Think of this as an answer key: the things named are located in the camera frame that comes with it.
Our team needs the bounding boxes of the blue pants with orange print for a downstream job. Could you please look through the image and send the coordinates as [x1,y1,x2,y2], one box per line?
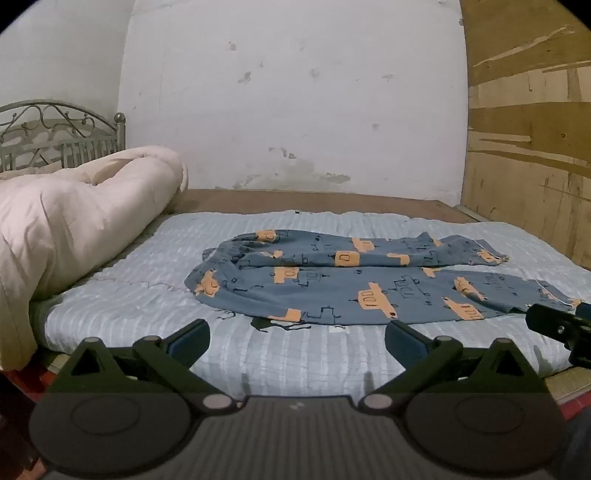
[184,228,583,326]

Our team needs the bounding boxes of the brown wooden bed platform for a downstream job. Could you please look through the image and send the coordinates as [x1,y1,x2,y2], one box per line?
[167,188,492,223]

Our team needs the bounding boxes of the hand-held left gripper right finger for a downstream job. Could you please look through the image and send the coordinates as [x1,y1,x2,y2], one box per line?
[358,320,550,414]

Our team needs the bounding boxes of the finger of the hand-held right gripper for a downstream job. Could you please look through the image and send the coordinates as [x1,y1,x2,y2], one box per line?
[525,301,591,367]

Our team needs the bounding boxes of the cream comforter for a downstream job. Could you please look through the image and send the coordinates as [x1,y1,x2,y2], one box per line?
[0,145,190,372]

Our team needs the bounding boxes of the light blue striped bed sheet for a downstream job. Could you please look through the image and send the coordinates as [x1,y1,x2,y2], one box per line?
[37,210,591,402]

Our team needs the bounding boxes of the plywood board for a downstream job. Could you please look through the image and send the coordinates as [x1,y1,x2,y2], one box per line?
[458,0,591,272]

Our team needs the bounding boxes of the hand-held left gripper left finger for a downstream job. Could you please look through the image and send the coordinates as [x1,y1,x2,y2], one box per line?
[48,318,243,414]

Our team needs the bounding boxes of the grey metal headboard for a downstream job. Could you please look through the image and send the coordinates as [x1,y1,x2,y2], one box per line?
[0,100,127,175]

